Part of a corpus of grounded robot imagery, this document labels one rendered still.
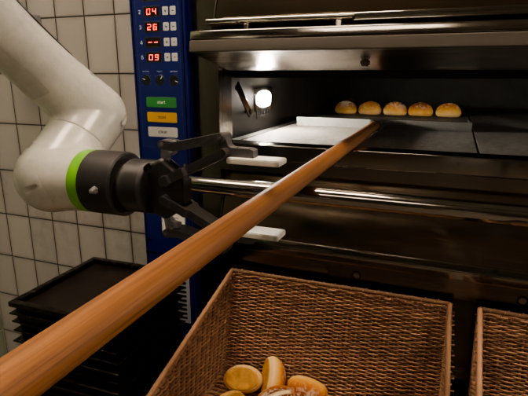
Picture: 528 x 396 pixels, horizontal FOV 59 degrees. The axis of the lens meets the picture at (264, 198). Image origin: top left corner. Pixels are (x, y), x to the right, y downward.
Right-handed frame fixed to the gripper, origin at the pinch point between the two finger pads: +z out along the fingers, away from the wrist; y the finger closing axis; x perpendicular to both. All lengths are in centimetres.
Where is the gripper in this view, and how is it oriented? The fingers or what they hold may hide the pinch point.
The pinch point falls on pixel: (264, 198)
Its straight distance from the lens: 59.9
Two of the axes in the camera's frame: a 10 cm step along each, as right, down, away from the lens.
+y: 0.0, 9.7, 2.6
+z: 9.3, 0.9, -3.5
